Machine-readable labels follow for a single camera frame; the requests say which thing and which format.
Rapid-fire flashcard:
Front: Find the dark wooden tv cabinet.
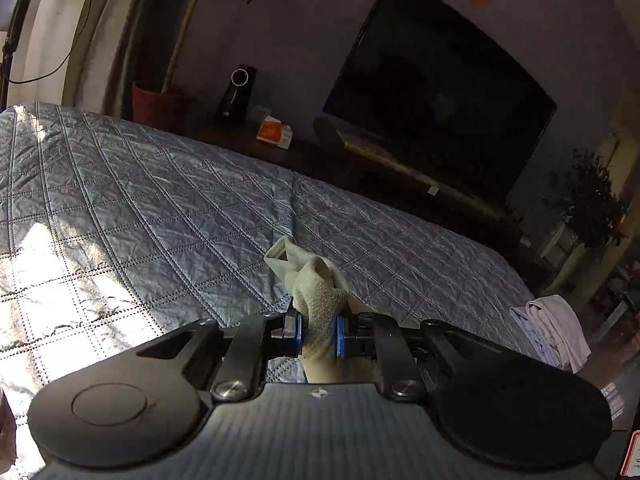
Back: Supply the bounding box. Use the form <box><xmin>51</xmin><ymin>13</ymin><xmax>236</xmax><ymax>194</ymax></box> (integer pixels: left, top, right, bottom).
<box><xmin>192</xmin><ymin>110</ymin><xmax>556</xmax><ymax>291</ymax></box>

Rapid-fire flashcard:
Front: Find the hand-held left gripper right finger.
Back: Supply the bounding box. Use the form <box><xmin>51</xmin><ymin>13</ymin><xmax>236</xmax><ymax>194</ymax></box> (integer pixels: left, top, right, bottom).
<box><xmin>335</xmin><ymin>312</ymin><xmax>493</xmax><ymax>403</ymax></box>

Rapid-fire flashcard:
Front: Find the potted tree in red pot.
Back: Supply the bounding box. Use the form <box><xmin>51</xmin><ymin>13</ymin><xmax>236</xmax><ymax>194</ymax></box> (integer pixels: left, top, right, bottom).
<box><xmin>131</xmin><ymin>0</ymin><xmax>296</xmax><ymax>128</ymax></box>

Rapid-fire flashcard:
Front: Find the black flat television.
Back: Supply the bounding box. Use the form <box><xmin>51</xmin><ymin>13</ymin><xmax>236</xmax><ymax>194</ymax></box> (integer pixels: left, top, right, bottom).
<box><xmin>322</xmin><ymin>0</ymin><xmax>558</xmax><ymax>208</ymax></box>

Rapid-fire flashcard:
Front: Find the red white label card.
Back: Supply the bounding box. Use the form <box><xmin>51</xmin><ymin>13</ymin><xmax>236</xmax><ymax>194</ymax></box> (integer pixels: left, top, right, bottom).
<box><xmin>620</xmin><ymin>430</ymin><xmax>640</xmax><ymax>478</ymax></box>

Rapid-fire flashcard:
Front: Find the silver quilted blanket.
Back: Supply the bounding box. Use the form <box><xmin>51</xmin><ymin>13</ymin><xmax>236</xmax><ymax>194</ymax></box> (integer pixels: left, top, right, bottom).
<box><xmin>0</xmin><ymin>101</ymin><xmax>541</xmax><ymax>480</ymax></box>

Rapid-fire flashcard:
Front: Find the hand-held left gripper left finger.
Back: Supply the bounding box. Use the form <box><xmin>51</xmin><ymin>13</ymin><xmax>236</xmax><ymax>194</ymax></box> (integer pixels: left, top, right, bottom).
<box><xmin>137</xmin><ymin>310</ymin><xmax>303</xmax><ymax>402</ymax></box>

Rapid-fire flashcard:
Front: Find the folded lavender garment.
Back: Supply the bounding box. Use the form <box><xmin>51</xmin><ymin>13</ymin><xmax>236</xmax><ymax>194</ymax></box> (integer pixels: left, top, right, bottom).
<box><xmin>510</xmin><ymin>305</ymin><xmax>571</xmax><ymax>368</ymax></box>

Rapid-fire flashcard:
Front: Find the purple flower plant in vase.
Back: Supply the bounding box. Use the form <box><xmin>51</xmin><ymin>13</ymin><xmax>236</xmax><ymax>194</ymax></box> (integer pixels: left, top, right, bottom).
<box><xmin>542</xmin><ymin>147</ymin><xmax>631</xmax><ymax>296</ymax></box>

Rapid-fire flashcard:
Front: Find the black tabletop appliance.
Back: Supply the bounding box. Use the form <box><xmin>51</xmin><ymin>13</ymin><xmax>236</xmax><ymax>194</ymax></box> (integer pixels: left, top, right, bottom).
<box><xmin>215</xmin><ymin>64</ymin><xmax>258</xmax><ymax>122</ymax></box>

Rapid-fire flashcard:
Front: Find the wooden tv riser shelf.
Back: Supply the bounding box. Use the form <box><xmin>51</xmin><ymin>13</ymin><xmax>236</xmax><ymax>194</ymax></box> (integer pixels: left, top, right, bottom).
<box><xmin>313</xmin><ymin>116</ymin><xmax>521</xmax><ymax>226</ymax></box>

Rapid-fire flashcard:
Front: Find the beige long-sleeve sweater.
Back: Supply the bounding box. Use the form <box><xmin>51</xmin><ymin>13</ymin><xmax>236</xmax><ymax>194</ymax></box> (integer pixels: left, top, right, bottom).
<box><xmin>264</xmin><ymin>235</ymin><xmax>381</xmax><ymax>386</ymax></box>

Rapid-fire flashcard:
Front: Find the folded pink garment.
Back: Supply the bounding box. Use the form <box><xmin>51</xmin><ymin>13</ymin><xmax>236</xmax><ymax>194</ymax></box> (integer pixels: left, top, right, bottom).
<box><xmin>526</xmin><ymin>295</ymin><xmax>592</xmax><ymax>373</ymax></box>

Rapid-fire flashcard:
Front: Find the orange tissue pack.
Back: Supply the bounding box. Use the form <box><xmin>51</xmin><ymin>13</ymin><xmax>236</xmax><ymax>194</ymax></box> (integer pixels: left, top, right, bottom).
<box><xmin>256</xmin><ymin>115</ymin><xmax>296</xmax><ymax>150</ymax></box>

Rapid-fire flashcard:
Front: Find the beige curtain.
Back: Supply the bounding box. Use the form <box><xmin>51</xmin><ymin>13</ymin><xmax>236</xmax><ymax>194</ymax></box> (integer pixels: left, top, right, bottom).
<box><xmin>60</xmin><ymin>0</ymin><xmax>211</xmax><ymax>118</ymax></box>

